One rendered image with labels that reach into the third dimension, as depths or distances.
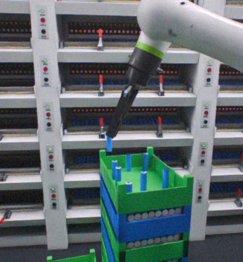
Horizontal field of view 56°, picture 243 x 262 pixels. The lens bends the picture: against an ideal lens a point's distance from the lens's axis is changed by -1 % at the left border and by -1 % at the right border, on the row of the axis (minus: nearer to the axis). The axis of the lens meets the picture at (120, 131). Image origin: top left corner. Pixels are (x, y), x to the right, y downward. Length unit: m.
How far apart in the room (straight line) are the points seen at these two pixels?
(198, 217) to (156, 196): 0.71
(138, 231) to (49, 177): 0.59
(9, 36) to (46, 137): 0.51
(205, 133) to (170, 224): 0.58
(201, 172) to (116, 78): 0.62
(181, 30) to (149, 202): 0.41
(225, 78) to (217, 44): 0.78
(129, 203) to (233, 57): 0.41
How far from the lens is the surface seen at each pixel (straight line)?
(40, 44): 1.04
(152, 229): 0.65
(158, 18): 0.57
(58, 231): 1.24
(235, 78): 1.37
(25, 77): 1.23
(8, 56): 1.08
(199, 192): 1.23
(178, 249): 0.72
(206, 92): 1.11
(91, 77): 1.17
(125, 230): 0.63
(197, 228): 1.33
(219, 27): 0.58
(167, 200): 0.62
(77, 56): 1.02
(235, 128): 1.29
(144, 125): 1.11
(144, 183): 0.68
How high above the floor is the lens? 0.79
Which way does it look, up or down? 12 degrees down
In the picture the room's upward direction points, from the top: straight up
